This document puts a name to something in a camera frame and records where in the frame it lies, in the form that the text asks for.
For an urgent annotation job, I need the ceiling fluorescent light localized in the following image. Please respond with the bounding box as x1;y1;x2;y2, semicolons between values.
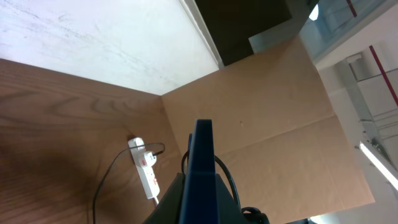
359;142;397;190

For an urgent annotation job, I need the blue screen smartphone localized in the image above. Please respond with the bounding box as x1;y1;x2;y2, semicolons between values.
179;119;219;224

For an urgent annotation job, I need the brown cardboard side panel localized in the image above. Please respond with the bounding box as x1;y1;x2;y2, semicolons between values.
162;38;374;223

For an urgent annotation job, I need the white charger adapter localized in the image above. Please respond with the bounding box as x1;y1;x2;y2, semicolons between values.
138;151;157;169

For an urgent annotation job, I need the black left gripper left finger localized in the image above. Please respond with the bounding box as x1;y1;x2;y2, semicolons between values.
144;173;185;224

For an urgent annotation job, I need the white power strip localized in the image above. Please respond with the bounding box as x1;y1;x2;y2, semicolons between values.
128;138;160;204

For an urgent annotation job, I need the black charging cable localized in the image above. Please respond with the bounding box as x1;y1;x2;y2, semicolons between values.
92;142;166;224

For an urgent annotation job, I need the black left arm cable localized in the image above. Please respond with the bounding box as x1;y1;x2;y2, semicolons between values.
181;151;271;224

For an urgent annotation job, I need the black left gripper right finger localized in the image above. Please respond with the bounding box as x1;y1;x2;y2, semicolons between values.
216;174;248;224

